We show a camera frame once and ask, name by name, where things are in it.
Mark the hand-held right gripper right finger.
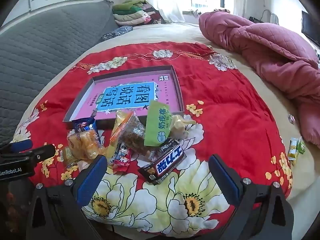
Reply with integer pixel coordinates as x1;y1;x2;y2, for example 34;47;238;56
208;154;295;240

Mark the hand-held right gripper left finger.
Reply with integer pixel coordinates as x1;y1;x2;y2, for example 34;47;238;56
25;154;108;240

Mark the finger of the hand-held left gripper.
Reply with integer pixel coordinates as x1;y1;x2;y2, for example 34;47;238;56
0;139;33;153
0;144;57;167

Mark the small gold cake packet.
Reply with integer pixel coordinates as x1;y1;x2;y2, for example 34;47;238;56
57;147;78;170

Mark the red candy packet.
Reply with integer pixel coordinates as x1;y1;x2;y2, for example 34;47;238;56
110;142;132;175

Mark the clear bread packet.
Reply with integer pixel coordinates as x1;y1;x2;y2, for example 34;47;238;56
67;130;107;160

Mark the shallow grey cardboard box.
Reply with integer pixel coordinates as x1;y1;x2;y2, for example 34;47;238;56
63;65;185;130

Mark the blue cookie packet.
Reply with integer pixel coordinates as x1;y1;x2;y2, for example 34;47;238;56
73;117;101;143

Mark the dark chocolate bar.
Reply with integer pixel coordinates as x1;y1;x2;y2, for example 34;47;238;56
137;138;187;185

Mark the clear brown snack packet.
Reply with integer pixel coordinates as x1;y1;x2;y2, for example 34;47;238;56
110;111;160;160

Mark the yellow snack packet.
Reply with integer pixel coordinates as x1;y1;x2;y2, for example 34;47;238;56
107;109;131;156

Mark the green and pale yellow packet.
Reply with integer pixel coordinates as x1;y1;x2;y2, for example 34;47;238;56
144;100;197;147

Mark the small yellow green packet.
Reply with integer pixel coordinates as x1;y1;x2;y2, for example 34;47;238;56
287;137;299;161

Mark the red floral blanket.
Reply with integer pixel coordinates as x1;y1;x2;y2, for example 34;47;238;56
12;41;293;239

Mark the grey quilted headboard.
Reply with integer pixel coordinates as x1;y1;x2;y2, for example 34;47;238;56
0;1;118;145

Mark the pink book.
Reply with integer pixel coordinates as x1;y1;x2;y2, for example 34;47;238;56
75;74;181;119

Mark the pink quilt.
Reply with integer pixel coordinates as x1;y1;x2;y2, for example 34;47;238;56
199;9;320;148

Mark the dark blue patterned cloth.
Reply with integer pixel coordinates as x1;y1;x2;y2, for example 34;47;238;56
101;26;133;41

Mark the stack of folded clothes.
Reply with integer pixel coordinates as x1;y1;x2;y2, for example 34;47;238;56
112;0;163;26

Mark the black television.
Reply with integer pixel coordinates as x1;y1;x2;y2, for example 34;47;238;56
301;10;320;48

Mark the white cable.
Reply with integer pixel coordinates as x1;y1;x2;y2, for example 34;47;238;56
261;9;279;25

